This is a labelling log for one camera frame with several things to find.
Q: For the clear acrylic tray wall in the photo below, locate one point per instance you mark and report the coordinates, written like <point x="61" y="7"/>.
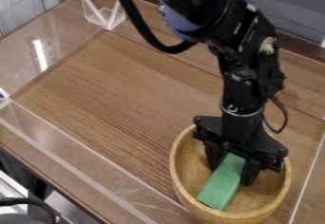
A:
<point x="97" y="103"/>

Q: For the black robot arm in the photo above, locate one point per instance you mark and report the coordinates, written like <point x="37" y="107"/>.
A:
<point x="243" y="40"/>

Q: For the brown wooden bowl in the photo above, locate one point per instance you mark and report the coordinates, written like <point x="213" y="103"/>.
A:
<point x="255" y="202"/>

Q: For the green rectangular block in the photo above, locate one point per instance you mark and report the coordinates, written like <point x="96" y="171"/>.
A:
<point x="221" y="187"/>

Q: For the clear acrylic corner bracket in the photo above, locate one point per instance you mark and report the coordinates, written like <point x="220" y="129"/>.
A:
<point x="106" y="18"/>

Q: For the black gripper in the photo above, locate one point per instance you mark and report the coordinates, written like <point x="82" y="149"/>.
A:
<point x="240" y="135"/>

